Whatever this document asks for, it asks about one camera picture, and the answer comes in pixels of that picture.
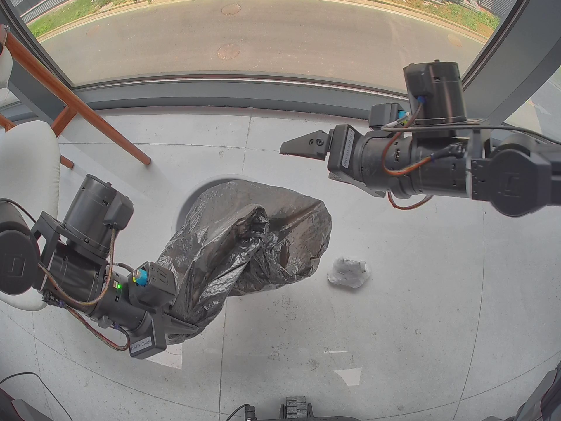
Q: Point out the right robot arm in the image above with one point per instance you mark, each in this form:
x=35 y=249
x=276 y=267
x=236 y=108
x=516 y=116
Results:
x=521 y=182

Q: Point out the black plastic bag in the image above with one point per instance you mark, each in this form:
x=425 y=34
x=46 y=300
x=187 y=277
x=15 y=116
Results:
x=245 y=244

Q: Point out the white cushioned wooden chair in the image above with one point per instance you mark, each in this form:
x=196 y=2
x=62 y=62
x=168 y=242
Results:
x=26 y=169

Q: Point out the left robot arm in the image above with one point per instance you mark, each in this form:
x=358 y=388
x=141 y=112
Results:
x=87 y=217

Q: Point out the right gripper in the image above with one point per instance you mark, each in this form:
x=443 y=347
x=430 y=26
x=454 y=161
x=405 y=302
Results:
x=368 y=160

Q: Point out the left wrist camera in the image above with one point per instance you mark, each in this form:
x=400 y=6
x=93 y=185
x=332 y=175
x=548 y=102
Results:
x=153 y=283

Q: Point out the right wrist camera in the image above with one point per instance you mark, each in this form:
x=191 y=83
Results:
x=383 y=114

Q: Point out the window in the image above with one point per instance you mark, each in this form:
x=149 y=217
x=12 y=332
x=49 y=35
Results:
x=280 y=37

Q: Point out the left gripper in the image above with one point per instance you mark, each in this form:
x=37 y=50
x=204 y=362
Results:
x=144 y=322

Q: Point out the crumpled white paper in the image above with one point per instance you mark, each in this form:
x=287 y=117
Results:
x=348 y=272

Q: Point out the white trash bin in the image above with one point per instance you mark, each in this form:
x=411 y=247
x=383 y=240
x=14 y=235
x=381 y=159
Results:
x=184 y=204

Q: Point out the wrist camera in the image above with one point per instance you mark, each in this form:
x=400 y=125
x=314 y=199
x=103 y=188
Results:
x=383 y=114
x=153 y=283

